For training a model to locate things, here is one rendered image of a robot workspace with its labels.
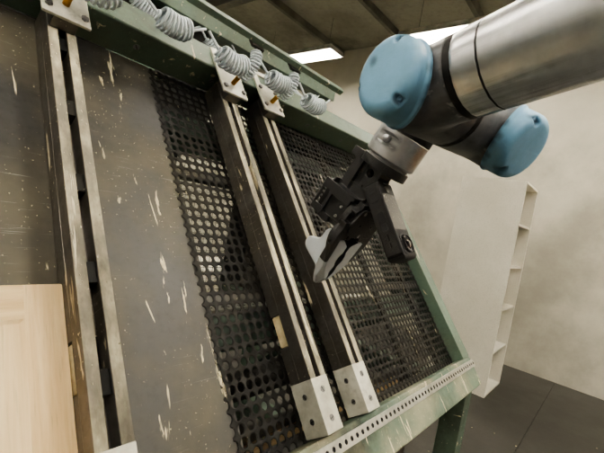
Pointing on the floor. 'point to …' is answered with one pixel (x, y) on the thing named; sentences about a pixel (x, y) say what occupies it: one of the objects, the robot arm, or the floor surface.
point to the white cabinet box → (487, 268)
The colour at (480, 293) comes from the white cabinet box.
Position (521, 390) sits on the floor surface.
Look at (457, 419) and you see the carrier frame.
